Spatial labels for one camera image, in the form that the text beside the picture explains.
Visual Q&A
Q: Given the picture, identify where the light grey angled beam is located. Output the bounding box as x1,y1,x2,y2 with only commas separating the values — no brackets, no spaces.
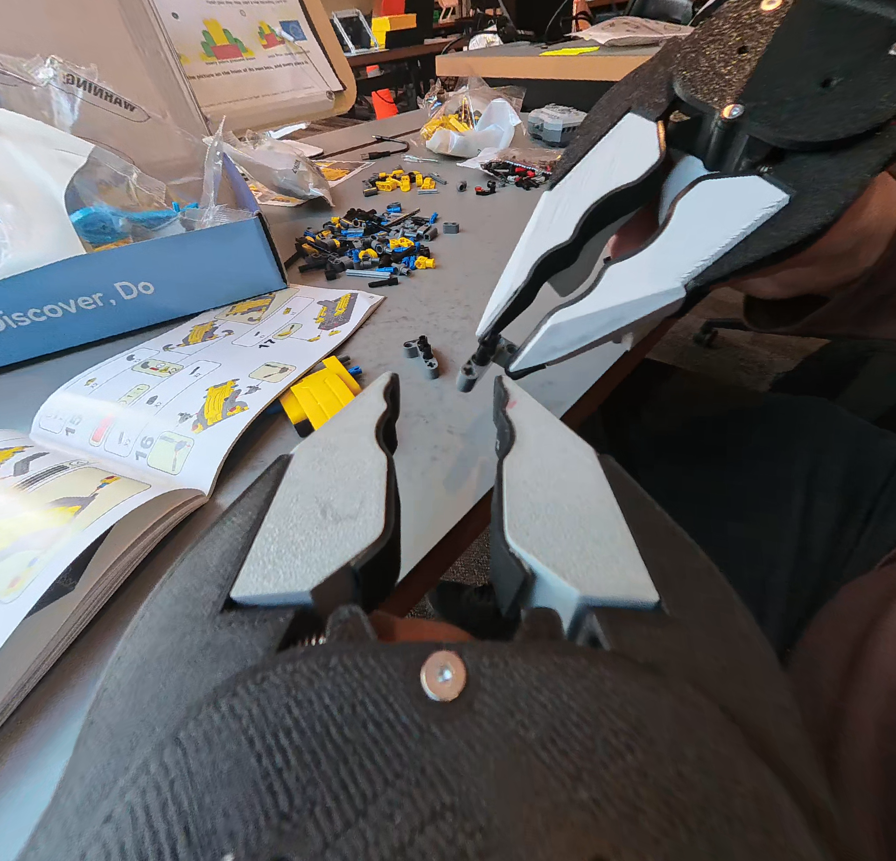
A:
456,335,519,393

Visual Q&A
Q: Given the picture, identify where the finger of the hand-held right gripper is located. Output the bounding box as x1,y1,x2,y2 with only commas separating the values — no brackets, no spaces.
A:
476,111,666,344
507,172,792,377

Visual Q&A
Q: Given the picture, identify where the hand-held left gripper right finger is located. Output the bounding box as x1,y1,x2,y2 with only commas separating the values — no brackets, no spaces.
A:
492,375,662,641

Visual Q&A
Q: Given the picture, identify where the cardboard box lid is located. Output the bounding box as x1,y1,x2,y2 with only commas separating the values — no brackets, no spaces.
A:
0,0,176,127

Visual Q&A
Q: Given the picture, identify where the yellow beam assembly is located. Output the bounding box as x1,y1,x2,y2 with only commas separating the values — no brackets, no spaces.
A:
279,356,363,437

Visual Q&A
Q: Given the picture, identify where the person's right forearm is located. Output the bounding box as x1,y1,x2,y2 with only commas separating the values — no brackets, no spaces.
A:
742,287,896,344

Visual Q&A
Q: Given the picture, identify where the small yellow picture leaflet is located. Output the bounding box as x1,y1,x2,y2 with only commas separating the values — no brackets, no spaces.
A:
248,158,375,208

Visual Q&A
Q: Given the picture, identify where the colourful block stack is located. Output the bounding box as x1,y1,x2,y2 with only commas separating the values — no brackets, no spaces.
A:
371,0,417,47

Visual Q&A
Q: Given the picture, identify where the printed building blocks sheet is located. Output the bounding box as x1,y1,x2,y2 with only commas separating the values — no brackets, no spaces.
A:
129,0,358,131

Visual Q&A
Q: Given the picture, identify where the clear bag of red parts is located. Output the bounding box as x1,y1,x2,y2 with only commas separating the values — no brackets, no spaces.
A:
479,149,564,190

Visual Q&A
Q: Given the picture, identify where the clear bag with yellow parts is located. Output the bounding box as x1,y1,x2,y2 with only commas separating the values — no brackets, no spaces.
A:
420,86,526,159

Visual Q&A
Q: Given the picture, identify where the blue curved plastic part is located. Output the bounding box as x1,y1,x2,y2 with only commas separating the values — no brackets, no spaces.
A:
66,200,200,246

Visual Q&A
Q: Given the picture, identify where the building instruction booklet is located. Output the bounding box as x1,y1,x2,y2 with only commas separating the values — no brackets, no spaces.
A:
0,284,386,725

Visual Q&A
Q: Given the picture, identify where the grey desk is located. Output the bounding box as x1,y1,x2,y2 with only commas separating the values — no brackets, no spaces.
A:
0,109,673,861

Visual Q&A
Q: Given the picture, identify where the cluster of yellow black parts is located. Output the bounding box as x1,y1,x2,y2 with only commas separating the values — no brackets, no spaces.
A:
363,168,445,197

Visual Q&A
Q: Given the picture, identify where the clear bag of kit parts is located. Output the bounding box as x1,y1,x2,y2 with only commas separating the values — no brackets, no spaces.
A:
0,53,260,246

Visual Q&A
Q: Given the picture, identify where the blue kit box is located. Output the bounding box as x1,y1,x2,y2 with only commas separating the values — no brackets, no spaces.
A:
0,140,289,368

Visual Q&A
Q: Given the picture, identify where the crumpled clear plastic bag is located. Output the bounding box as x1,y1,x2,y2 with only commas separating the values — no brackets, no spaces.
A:
220,130,333,208

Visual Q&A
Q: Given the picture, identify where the dark grey angled beam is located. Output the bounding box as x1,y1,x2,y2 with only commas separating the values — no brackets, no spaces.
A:
402,335,442,381

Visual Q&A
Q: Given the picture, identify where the grey battery hub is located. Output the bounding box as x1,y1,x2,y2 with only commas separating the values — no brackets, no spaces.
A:
526,104,588,141

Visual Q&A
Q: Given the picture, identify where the pile of mixed building pieces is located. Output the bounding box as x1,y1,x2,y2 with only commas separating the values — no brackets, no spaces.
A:
294,203,459,288

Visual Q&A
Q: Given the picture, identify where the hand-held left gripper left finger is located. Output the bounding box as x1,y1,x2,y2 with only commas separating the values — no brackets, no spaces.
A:
230,373,401,609

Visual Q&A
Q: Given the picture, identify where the person's right hand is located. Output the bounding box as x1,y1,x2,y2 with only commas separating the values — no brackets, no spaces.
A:
608,165,896,304

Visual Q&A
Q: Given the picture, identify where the white paper sheet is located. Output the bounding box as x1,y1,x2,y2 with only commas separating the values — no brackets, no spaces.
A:
0,109,95,278

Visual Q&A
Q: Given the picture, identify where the wooden edged table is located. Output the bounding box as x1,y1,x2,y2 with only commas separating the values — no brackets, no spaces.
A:
435,39,662,82

